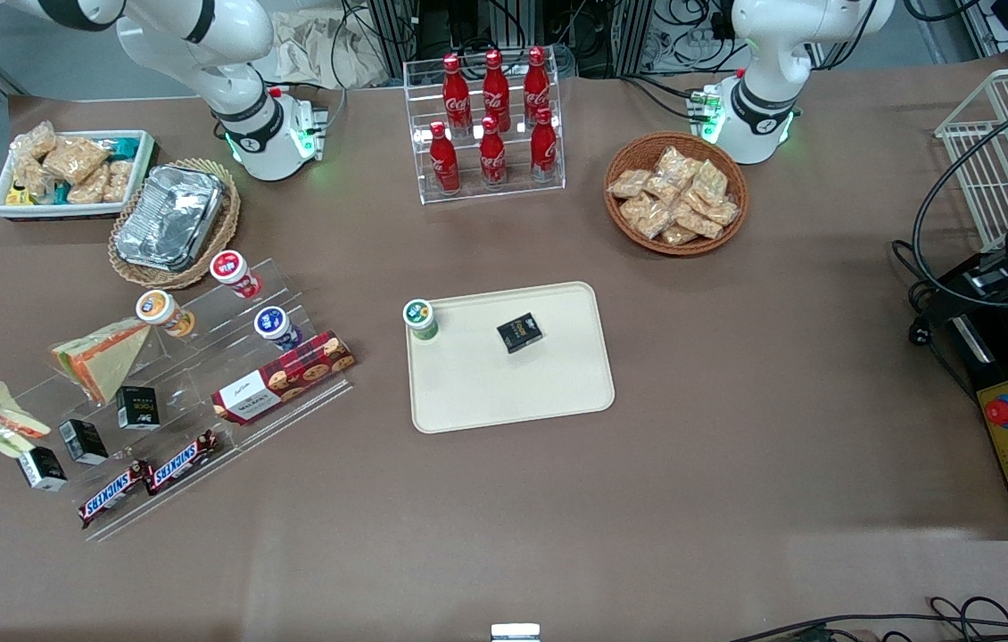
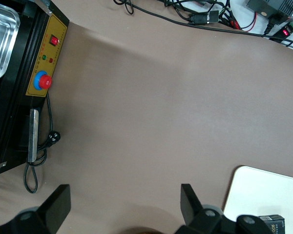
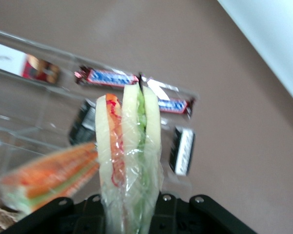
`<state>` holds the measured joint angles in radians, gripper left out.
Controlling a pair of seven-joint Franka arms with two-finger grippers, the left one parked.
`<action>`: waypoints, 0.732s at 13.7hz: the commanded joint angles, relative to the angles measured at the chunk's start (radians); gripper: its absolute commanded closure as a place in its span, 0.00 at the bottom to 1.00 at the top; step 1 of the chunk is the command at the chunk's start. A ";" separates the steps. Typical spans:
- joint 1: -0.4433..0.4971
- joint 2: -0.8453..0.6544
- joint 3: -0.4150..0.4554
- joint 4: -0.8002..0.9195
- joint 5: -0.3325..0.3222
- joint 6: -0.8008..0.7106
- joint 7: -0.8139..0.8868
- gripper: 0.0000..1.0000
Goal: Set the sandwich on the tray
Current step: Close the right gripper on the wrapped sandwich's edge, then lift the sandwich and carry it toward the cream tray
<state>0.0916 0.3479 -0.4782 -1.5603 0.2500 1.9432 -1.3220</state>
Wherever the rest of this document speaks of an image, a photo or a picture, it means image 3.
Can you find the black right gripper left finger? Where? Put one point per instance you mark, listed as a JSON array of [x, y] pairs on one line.
[[63, 219]]

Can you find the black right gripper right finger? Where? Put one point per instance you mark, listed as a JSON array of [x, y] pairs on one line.
[[197, 217]]

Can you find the triangular sandwich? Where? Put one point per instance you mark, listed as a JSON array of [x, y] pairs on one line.
[[129, 146], [46, 175]]

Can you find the small black snack box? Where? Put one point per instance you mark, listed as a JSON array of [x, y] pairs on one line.
[[84, 122], [182, 151]]

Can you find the Snickers chocolate bar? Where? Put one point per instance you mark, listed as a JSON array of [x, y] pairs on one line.
[[172, 103], [107, 77]]

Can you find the clear acrylic stepped stand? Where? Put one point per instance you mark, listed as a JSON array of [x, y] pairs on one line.
[[39, 102]]

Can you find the red tartan cookie box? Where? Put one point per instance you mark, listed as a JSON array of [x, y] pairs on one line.
[[12, 62]]

